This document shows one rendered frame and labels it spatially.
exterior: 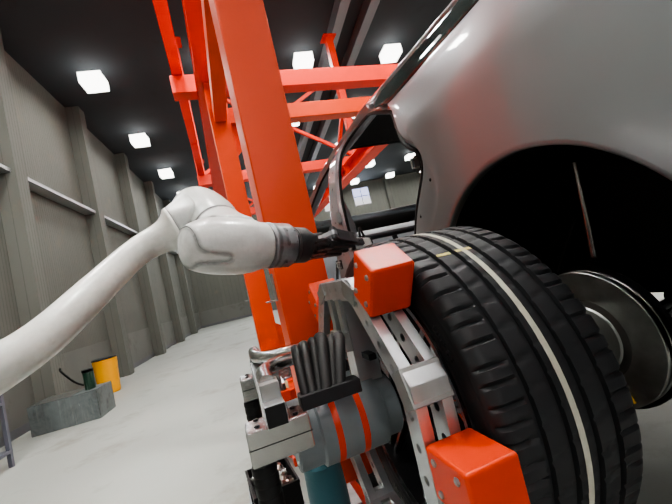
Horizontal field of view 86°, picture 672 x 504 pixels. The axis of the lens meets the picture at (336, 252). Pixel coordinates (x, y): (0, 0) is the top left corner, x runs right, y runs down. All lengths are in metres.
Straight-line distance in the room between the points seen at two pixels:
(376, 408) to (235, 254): 0.39
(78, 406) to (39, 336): 5.55
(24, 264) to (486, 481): 7.06
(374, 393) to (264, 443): 0.26
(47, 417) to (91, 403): 0.52
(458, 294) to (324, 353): 0.22
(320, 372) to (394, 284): 0.17
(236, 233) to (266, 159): 0.58
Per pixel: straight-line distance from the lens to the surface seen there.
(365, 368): 0.76
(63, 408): 6.30
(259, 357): 0.79
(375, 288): 0.55
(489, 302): 0.59
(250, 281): 3.04
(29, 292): 7.19
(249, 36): 1.39
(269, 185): 1.16
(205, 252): 0.62
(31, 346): 0.69
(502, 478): 0.52
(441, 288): 0.58
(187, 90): 4.16
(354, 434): 0.74
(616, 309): 0.99
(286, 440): 0.57
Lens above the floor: 1.13
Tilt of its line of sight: 4 degrees up
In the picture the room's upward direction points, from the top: 13 degrees counter-clockwise
